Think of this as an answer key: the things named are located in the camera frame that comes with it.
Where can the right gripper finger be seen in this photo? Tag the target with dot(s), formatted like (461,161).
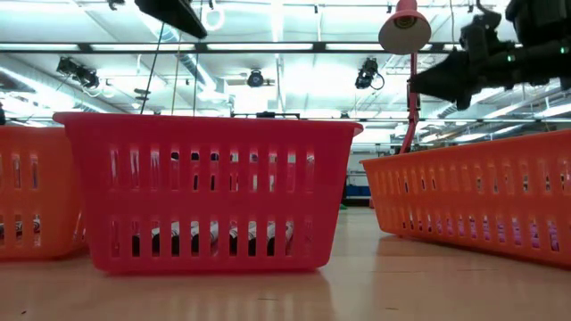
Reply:
(446,78)

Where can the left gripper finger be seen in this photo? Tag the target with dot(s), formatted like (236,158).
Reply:
(174,13)

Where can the orange plastic basket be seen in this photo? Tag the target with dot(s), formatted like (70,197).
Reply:
(58,200)
(468,205)

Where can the red plastic basket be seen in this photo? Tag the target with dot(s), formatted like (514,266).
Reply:
(201,205)

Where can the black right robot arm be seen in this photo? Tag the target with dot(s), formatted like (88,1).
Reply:
(544,62)

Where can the red desk lamp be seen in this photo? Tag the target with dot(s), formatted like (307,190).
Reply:
(403,38)

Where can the blue bin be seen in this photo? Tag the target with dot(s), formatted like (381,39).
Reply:
(358,191)

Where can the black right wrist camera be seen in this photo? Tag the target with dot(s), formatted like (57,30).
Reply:
(479,33)

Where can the black ceiling camera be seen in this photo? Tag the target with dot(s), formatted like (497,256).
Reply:
(255,79)
(78,72)
(368,71)

